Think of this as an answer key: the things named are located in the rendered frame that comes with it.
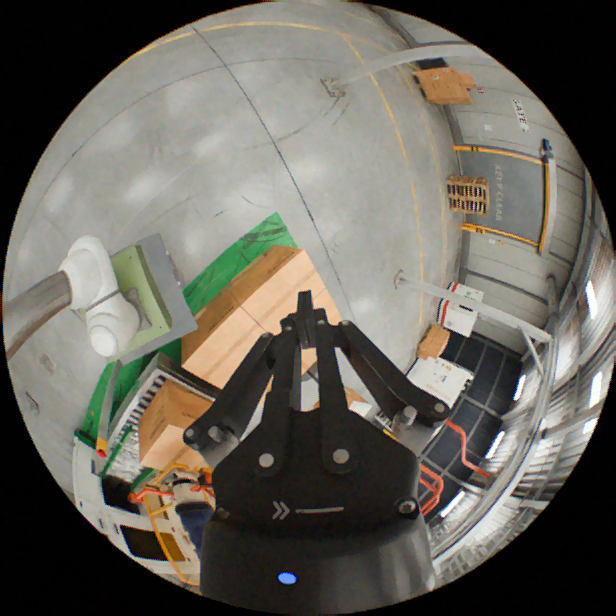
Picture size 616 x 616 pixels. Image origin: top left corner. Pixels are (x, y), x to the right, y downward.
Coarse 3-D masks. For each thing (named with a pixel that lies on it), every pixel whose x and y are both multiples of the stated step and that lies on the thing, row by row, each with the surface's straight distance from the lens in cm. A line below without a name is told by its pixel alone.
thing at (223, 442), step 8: (216, 432) 10; (224, 432) 10; (216, 440) 10; (224, 440) 10; (232, 440) 10; (208, 448) 11; (216, 448) 10; (224, 448) 10; (232, 448) 10; (208, 456) 10; (216, 456) 10; (224, 456) 10; (208, 464) 10; (216, 464) 10
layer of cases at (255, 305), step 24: (264, 264) 149; (288, 264) 126; (312, 264) 138; (240, 288) 142; (264, 288) 122; (288, 288) 131; (312, 288) 143; (216, 312) 143; (240, 312) 122; (264, 312) 128; (288, 312) 138; (336, 312) 171; (192, 336) 151; (216, 336) 126; (240, 336) 130; (192, 360) 135; (216, 360) 137; (240, 360) 142; (312, 360) 182; (216, 384) 152
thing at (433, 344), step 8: (432, 328) 791; (440, 328) 797; (424, 336) 776; (432, 336) 769; (440, 336) 779; (448, 336) 804; (424, 344) 748; (432, 344) 752; (440, 344) 759; (424, 352) 766; (432, 352) 740; (440, 352) 787
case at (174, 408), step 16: (176, 384) 144; (160, 400) 141; (176, 400) 132; (192, 400) 142; (208, 400) 154; (144, 416) 169; (160, 416) 132; (176, 416) 123; (192, 416) 131; (144, 432) 160; (160, 432) 126; (176, 432) 122; (144, 448) 154; (160, 448) 139; (176, 448) 138; (144, 464) 163; (160, 464) 161; (192, 464) 162
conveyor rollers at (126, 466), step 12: (144, 408) 172; (132, 420) 185; (120, 432) 206; (132, 432) 201; (132, 444) 224; (108, 456) 268; (120, 456) 254; (132, 456) 249; (120, 468) 288; (132, 468) 276; (144, 468) 271; (132, 480) 319
